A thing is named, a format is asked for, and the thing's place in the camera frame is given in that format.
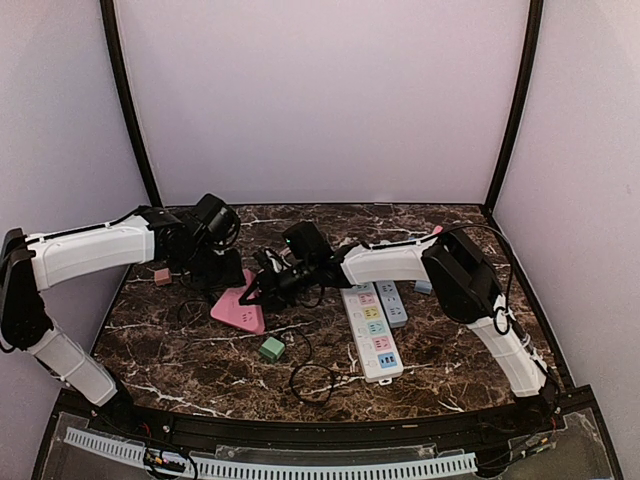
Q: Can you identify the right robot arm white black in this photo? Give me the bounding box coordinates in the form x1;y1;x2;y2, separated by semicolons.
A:
239;222;559;434

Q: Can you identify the black right frame post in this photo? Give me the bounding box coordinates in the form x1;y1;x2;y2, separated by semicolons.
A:
483;0;544;217

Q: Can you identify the black frame post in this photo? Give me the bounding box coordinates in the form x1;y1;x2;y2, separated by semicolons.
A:
483;0;544;217
99;0;163;207

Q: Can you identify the black left frame post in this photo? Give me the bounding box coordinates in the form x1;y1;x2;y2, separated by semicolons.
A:
99;0;163;207

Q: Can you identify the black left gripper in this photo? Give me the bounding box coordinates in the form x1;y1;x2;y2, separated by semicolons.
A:
173;241;245;294

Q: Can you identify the pink triangular power socket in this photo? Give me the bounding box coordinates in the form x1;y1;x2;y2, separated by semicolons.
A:
210;269;265;335

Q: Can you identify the small pink cube plug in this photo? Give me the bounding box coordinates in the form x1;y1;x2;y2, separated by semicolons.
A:
154;268;172;286

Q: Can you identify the white multicolour power strip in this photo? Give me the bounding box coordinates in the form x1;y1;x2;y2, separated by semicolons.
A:
340;283;404;386

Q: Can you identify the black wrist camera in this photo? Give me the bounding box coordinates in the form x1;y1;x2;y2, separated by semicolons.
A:
253;221;333;273
191;193;240;249

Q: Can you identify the white slotted cable duct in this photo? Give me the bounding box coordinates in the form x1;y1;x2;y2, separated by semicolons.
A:
64;427;477;479

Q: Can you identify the black front table rail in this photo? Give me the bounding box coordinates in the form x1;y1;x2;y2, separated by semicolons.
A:
54;387;601;454

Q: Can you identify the grey-blue charger block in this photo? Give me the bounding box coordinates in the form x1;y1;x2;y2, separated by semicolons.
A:
414;280;432;295

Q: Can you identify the green plug adapter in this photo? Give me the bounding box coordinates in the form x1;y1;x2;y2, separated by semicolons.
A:
259;336;286;363

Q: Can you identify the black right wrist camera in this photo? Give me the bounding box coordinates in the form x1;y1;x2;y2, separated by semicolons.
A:
253;221;333;273

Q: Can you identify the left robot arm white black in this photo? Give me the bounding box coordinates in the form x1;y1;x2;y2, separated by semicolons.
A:
1;194;245;436

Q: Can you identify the grey-blue power strip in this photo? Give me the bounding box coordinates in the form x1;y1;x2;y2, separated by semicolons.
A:
374;281;408;329

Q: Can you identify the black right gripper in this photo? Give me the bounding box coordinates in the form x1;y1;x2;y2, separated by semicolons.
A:
239;257;317;310

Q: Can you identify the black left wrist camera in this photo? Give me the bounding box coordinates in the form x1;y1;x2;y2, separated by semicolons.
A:
191;193;240;249

